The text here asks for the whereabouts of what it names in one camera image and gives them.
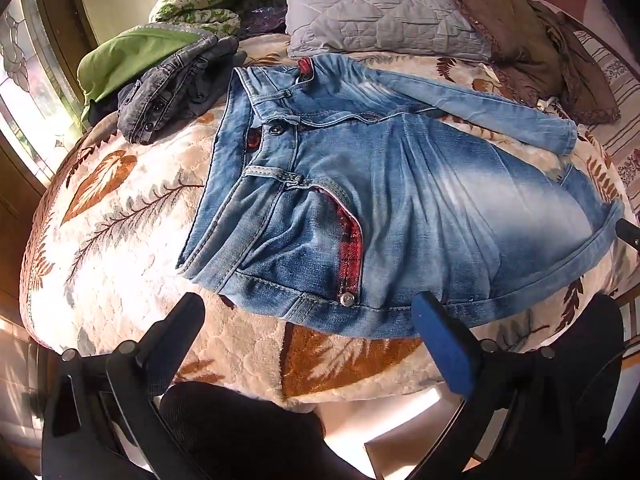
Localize brown ruffled garment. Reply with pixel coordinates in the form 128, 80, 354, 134
452, 0, 620, 125

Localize light blue denim jeans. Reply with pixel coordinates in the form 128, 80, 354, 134
177, 54, 624, 339

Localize lime green garment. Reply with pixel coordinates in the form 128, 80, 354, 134
77, 23, 212, 122

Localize grey quilted pillow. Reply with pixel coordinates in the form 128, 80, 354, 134
285, 0, 490, 62

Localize stained glass window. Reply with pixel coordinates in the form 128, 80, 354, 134
0, 0, 84, 185

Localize cream leaf-pattern blanket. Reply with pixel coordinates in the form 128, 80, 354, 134
20, 32, 639, 405

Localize dark grey denim garment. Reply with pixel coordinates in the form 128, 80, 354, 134
117, 35, 246, 144

